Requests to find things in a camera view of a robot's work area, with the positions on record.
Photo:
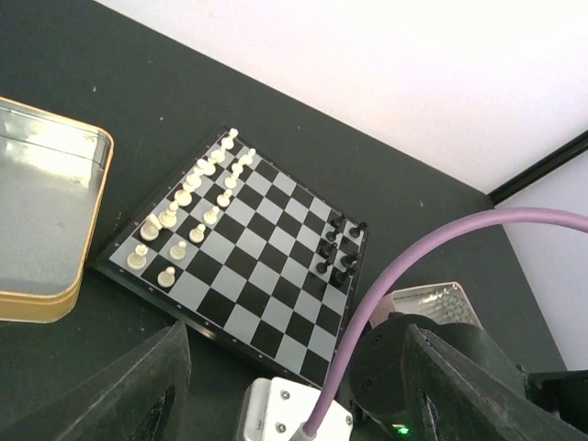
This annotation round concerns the black chess piece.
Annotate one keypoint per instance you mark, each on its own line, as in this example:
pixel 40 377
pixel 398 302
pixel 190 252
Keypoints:
pixel 327 249
pixel 349 260
pixel 337 222
pixel 323 266
pixel 358 230
pixel 331 236
pixel 338 277

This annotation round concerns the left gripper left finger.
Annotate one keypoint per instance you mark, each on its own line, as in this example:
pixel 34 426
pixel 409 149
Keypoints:
pixel 140 396

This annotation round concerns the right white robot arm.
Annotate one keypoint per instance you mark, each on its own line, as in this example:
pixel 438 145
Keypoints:
pixel 375 376

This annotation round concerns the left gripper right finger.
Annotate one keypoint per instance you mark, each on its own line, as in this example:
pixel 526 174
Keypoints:
pixel 449 397

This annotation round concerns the right black frame post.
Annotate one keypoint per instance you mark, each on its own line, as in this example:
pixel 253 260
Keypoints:
pixel 540 169

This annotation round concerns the black and silver chessboard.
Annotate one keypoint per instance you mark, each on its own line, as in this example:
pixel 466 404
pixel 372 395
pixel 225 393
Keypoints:
pixel 248 282

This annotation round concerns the pink metal tin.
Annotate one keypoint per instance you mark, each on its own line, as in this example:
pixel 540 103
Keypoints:
pixel 442 302

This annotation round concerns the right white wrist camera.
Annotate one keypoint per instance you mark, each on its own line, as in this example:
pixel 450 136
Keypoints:
pixel 277 408

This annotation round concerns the gold metal tin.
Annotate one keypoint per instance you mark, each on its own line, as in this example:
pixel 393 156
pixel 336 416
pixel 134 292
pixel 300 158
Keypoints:
pixel 53 177

